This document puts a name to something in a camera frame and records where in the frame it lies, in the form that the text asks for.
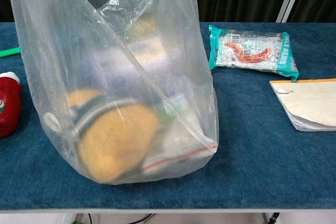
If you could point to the clear plastic bag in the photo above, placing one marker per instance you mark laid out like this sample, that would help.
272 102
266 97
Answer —
78 51

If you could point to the clear zip bag red stripe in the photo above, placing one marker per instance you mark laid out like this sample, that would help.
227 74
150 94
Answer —
178 153

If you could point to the yellow plush toy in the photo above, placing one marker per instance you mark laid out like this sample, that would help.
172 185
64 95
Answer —
118 140

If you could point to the blue felt table cover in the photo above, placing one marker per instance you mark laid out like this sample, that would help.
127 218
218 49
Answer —
236 155

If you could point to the teal clear snack packet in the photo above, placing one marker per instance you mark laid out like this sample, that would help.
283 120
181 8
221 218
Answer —
249 51

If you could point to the worn beige notebook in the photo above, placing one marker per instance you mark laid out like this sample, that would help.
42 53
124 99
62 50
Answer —
309 103

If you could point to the red bottle white cap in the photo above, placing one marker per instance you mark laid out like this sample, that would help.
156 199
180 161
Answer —
8 103

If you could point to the blue green hand clapper toy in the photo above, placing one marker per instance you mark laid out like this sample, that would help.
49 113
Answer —
9 52

